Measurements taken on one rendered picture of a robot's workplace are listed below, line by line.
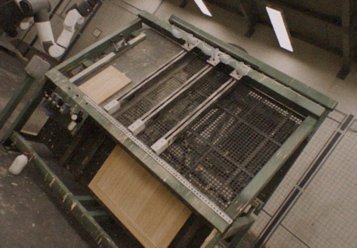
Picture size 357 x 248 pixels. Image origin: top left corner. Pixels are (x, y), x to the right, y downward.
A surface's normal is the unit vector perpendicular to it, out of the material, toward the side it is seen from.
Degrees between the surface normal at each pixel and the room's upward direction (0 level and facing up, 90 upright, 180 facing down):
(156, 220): 90
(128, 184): 90
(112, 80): 59
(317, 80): 90
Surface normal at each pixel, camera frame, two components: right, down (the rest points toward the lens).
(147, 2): -0.47, -0.29
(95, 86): -0.04, -0.62
